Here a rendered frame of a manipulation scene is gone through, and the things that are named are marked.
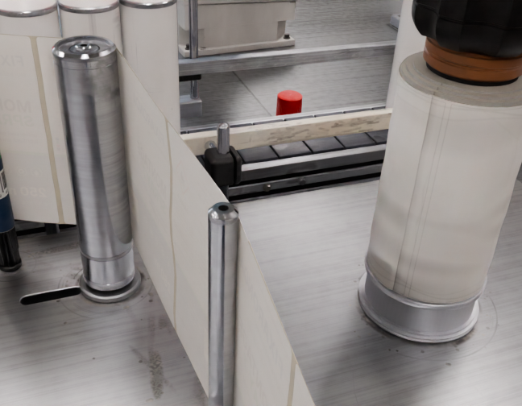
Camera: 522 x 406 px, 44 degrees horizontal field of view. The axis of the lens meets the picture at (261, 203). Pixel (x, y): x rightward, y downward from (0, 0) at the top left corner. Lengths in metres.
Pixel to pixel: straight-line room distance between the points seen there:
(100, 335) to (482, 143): 0.28
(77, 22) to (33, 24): 0.04
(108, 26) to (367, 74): 0.54
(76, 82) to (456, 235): 0.25
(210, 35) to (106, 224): 0.65
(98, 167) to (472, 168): 0.23
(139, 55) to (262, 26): 0.51
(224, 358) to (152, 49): 0.37
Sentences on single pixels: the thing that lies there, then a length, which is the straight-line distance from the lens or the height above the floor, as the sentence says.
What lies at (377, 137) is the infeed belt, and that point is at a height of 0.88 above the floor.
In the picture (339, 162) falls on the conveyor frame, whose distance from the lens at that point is 0.69.
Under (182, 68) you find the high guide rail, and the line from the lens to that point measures 0.67.
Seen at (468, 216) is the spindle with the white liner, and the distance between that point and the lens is 0.41.
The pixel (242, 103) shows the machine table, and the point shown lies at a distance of 0.90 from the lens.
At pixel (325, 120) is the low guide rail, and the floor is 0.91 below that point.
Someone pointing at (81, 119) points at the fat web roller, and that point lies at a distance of 0.41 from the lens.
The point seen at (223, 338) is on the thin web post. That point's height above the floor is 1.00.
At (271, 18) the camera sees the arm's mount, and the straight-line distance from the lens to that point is 1.10.
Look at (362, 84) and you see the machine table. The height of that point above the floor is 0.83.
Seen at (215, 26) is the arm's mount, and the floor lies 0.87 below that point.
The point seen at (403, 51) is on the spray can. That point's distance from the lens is 0.72.
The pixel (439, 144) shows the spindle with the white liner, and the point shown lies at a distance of 0.39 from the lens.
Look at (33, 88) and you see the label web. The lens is 0.46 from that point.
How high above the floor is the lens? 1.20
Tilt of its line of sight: 33 degrees down
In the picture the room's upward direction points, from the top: 3 degrees clockwise
